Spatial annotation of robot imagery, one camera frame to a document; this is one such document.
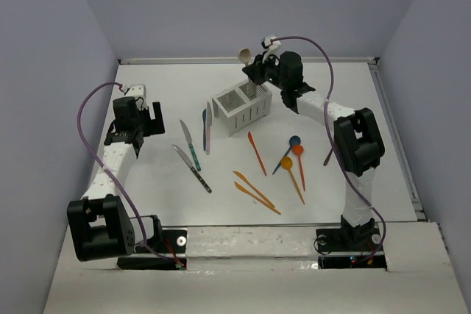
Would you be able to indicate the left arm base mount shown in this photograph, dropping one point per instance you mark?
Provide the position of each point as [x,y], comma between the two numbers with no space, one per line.
[167,254]

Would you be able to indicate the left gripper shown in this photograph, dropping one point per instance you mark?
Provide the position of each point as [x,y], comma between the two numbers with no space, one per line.
[154,126]

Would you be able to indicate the metal knife teal handle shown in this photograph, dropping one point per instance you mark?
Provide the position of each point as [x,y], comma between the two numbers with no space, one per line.
[189,141]

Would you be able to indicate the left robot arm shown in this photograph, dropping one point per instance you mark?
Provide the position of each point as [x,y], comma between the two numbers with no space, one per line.
[99,224]

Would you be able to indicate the yellow plastic knife lower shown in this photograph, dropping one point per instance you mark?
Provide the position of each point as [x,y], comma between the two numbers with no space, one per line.
[265,203]

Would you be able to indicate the orange-red plastic knife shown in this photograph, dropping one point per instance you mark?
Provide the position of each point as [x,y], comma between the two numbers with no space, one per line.
[252,142]

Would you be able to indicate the metal knife black handle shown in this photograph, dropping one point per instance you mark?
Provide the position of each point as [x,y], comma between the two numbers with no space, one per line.
[187,161]

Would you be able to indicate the yellow plastic knife upper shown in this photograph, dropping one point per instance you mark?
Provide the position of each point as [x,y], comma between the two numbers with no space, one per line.
[253,189]

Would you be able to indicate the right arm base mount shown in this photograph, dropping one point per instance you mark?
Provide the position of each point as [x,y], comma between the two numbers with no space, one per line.
[334,252]

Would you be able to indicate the yellow plastic knife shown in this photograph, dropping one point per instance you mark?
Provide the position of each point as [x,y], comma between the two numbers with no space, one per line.
[253,189]
[265,203]

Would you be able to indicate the beige long spoon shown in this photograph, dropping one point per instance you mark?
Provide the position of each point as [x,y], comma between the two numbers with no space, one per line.
[244,56]

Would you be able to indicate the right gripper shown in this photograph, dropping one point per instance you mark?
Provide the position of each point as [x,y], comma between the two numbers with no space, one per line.
[255,70]

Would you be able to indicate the white two-compartment utensil caddy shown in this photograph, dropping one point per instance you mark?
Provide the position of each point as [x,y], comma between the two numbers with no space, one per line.
[241,105]

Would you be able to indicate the dark brown wooden spoon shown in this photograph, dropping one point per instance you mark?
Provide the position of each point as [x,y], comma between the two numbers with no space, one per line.
[327,159]

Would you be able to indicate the orange-red plastic spoon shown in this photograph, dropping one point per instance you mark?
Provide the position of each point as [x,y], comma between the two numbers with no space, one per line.
[298,151]

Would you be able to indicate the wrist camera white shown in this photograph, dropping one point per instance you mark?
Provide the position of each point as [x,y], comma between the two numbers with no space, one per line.
[270,45]
[137,91]

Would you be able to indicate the pink plastic knife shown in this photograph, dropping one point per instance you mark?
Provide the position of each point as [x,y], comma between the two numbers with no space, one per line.
[207,127]

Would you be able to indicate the blue plastic spoon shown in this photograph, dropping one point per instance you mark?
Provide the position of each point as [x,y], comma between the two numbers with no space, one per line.
[293,141]

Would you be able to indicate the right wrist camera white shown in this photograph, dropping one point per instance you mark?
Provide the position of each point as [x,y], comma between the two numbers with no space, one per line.
[270,45]

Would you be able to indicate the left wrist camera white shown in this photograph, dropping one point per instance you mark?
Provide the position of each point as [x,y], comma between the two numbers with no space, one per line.
[137,91]

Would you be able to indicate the blue plastic knife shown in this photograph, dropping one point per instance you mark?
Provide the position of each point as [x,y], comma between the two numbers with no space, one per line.
[204,115]

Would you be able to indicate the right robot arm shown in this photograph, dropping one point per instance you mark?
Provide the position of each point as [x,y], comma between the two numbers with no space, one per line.
[353,134]

